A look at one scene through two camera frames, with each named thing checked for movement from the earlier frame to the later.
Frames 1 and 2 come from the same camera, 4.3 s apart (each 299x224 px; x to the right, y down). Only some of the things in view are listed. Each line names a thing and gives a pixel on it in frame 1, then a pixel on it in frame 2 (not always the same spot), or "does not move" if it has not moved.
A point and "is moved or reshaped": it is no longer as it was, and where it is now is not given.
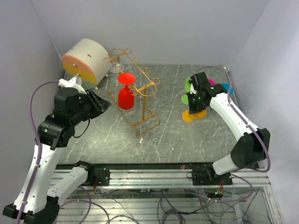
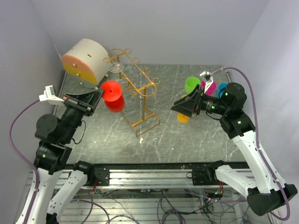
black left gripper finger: x=106 y=106 to x=96 y=101
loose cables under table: x=145 y=206 does not move
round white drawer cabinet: x=90 y=59 does not move
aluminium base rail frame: x=169 y=193 does not move
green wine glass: x=184 y=98 does not move
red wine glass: x=126 y=99 to x=111 y=93
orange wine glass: x=189 y=118 is moved or reshaped
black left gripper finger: x=103 y=104 to x=88 y=100
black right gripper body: x=195 y=105 does not move
